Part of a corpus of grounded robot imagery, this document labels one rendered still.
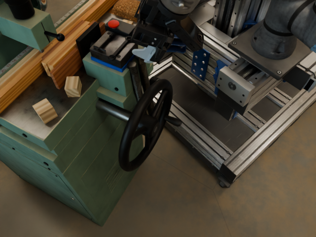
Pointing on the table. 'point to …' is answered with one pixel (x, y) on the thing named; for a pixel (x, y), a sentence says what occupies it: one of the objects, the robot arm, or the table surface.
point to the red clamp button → (113, 24)
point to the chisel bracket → (27, 27)
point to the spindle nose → (20, 8)
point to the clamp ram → (88, 39)
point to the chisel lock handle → (55, 35)
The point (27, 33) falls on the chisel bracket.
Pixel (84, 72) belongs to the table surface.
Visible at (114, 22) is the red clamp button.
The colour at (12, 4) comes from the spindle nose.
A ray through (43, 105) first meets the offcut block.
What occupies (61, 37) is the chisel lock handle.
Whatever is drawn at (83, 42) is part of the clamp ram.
